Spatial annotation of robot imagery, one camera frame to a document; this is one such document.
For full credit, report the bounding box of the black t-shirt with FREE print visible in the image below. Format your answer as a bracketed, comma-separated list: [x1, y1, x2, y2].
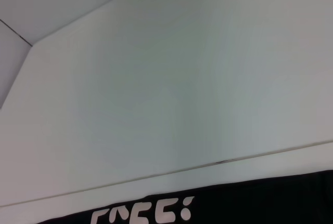
[36, 169, 333, 224]

